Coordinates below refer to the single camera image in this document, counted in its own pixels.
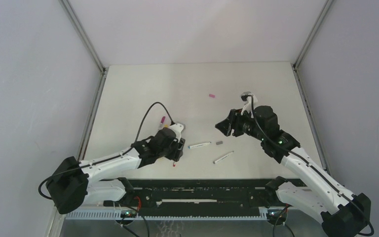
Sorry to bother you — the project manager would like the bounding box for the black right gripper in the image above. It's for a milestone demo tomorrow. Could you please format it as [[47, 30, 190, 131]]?
[[216, 107, 265, 142]]

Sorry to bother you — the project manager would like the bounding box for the blue white pen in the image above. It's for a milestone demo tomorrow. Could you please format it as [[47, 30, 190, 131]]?
[[188, 142, 212, 149]]

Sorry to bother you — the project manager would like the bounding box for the grey white pen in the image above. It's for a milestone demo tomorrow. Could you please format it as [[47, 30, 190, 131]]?
[[212, 151, 234, 164]]

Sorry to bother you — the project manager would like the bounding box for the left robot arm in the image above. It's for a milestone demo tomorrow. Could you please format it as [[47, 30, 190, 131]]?
[[38, 123, 185, 214]]

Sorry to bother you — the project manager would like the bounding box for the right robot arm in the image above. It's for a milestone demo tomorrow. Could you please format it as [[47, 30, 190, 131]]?
[[215, 106, 374, 237]]

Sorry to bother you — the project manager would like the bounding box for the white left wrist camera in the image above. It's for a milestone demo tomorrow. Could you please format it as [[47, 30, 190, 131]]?
[[169, 123, 185, 141]]

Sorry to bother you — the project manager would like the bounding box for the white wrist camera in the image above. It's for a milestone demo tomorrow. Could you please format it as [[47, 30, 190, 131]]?
[[169, 123, 185, 141], [240, 91, 258, 117]]

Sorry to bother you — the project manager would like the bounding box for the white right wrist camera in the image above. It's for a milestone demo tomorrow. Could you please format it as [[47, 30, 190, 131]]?
[[240, 91, 258, 117]]

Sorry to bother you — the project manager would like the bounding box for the black right camera cable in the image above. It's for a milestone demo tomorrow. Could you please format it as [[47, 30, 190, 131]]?
[[246, 95, 375, 237]]

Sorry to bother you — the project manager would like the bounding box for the black camera cable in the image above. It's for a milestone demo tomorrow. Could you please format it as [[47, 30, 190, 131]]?
[[134, 101, 177, 145], [246, 95, 375, 237]]

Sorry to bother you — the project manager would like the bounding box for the black left camera cable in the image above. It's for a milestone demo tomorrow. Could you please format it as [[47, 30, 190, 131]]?
[[134, 101, 177, 145]]

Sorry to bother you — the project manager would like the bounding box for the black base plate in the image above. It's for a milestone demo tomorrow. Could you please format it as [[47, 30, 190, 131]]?
[[103, 178, 285, 216]]

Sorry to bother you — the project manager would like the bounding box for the aluminium frame rail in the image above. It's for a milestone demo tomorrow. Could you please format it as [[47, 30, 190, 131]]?
[[291, 0, 335, 174], [58, 0, 107, 161]]

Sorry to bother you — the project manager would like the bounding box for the white cable duct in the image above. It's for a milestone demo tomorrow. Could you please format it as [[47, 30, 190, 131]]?
[[65, 208, 274, 221]]

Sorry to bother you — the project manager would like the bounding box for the right aluminium frame rail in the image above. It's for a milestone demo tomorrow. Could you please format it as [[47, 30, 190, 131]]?
[[291, 0, 335, 174]]

